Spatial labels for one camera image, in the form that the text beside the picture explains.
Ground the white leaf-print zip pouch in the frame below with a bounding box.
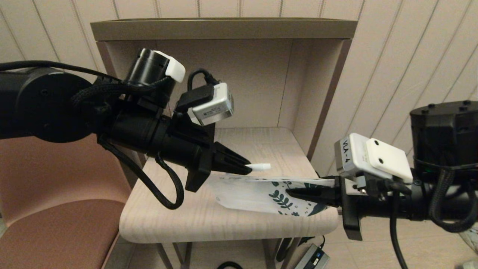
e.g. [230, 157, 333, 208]
[208, 175, 336, 217]

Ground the silver power adapter box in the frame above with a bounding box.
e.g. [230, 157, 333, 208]
[295, 245, 330, 269]

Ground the beige wooden hutch desk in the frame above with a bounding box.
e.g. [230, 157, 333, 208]
[91, 18, 358, 269]

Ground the brown upholstered chair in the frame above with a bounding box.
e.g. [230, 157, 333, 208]
[0, 134, 131, 269]

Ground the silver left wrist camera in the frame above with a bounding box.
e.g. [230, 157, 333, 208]
[176, 68, 235, 126]

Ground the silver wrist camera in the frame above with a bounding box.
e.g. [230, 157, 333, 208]
[334, 133, 414, 184]
[176, 68, 235, 126]

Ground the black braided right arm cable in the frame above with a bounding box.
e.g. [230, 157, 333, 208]
[429, 159, 478, 233]

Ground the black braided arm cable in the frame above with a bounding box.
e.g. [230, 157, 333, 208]
[0, 60, 185, 210]
[429, 159, 478, 233]

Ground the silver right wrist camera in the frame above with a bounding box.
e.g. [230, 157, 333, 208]
[334, 133, 414, 184]

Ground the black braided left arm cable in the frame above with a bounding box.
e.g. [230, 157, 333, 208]
[0, 60, 185, 210]

